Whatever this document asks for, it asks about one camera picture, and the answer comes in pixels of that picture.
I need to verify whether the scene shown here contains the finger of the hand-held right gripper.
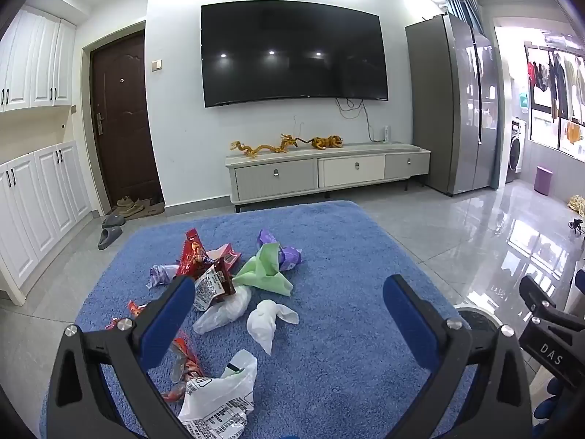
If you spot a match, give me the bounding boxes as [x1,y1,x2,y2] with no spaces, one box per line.
[518,275,585,330]

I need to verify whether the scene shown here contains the brown snack packet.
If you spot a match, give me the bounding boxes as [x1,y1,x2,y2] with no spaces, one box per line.
[194,256,237,312]

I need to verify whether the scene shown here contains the brown entrance door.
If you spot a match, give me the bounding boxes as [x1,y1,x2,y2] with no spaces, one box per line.
[90,30,165,209]

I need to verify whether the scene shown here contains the hanging clothes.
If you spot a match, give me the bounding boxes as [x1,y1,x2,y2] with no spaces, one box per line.
[525,50,585,145]

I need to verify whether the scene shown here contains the person's right hand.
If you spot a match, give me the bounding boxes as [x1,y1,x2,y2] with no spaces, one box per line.
[532,377,574,421]

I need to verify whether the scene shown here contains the black television cable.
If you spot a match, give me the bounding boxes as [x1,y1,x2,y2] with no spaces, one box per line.
[336,97,387,143]

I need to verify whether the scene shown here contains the black wall television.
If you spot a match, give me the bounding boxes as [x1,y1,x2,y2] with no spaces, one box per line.
[200,2,389,109]

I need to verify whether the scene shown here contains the grey double door fridge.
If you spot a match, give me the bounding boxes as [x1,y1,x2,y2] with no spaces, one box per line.
[405,13,501,197]

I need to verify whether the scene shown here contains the white base cabinets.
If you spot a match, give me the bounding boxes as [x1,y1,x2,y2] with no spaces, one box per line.
[0,141,92,307]

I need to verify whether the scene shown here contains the white printed plastic bag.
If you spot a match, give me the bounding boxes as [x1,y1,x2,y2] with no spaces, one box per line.
[178,350,258,439]

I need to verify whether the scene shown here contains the white wall cabinets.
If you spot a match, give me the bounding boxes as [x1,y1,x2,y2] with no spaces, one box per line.
[0,5,77,113]

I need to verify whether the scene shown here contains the small purple white wrapper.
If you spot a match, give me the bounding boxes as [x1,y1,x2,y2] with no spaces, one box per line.
[146,264,180,290]

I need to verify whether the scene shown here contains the blue fluffy rug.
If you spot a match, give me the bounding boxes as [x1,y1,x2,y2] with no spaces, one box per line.
[39,200,480,439]

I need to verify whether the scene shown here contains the green crumpled paper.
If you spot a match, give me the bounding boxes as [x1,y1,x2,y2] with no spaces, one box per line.
[233,243,294,296]

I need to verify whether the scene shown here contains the red and clear wrapper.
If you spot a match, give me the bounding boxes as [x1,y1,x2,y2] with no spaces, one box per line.
[162,336,202,403]

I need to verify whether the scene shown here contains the blue curtain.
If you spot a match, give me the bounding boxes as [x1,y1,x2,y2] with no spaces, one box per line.
[445,0,485,35]

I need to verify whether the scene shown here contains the purple foil wrapper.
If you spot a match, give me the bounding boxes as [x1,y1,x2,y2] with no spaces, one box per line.
[257,229,303,271]

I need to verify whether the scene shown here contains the white washing machine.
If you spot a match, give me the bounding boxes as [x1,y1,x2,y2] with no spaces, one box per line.
[505,118,529,184]

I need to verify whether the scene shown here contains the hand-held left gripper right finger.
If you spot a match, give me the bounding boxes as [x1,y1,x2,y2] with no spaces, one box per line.
[383,274,535,439]

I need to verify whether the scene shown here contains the purple bin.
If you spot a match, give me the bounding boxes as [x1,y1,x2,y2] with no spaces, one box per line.
[533,166,553,196]

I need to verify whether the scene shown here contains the grey white television cabinet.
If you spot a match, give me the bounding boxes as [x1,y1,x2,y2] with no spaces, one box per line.
[224,143,431,213]

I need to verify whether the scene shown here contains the clear plastic bag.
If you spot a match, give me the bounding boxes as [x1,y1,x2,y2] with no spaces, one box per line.
[193,286,253,334]

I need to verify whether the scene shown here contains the white crumpled tissue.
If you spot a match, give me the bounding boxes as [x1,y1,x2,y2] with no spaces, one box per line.
[247,299,299,356]

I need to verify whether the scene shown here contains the long golden dragon figurine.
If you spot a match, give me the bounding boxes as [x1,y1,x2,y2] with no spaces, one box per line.
[230,134,301,158]

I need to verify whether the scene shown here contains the white round container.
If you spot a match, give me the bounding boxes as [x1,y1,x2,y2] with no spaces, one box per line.
[457,304,499,330]

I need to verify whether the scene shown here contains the red snack wrapper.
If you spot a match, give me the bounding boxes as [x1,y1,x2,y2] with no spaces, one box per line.
[177,231,215,281]

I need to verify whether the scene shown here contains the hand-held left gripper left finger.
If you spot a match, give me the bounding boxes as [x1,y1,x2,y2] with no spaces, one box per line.
[46,275,197,439]

